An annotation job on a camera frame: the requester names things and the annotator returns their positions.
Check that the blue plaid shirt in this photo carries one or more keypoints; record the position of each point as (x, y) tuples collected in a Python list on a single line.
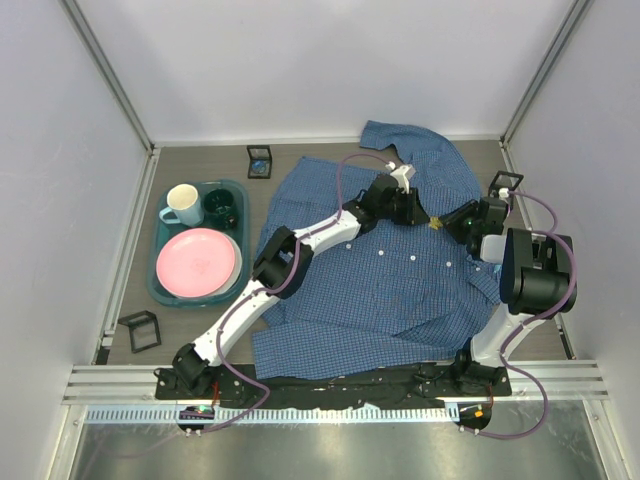
[(356, 310)]

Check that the gold leaf brooch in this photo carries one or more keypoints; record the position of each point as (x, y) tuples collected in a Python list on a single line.
[(435, 223)]

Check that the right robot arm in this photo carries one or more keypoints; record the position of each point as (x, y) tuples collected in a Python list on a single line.
[(537, 280)]

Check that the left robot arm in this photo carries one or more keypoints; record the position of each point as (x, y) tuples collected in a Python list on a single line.
[(281, 267)]

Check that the black display box back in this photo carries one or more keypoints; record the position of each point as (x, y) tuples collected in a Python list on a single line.
[(259, 152)]

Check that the dark green mug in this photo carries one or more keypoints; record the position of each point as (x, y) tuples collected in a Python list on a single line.
[(221, 209)]

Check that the pink plate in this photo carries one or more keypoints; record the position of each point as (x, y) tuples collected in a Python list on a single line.
[(198, 263)]

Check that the light blue mug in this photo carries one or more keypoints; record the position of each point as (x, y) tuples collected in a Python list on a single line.
[(183, 206)]

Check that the teal plastic tray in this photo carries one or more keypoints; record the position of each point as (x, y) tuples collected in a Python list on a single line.
[(164, 232)]

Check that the black display box right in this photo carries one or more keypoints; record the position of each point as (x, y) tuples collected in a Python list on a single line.
[(506, 179)]

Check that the black display box front-left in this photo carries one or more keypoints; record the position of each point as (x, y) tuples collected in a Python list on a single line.
[(143, 328)]

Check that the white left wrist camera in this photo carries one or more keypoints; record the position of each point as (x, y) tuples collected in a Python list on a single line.
[(403, 174)]

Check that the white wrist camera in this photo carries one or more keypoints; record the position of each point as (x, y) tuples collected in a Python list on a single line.
[(403, 174), (505, 195)]

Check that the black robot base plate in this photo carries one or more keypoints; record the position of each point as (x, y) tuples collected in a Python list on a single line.
[(407, 386)]

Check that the white slotted cable duct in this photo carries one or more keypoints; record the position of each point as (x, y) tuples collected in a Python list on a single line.
[(195, 414)]

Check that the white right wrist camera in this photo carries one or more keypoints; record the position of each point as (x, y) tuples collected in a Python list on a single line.
[(505, 195)]

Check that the aluminium frame rail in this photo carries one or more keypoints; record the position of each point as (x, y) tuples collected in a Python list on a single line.
[(104, 67)]

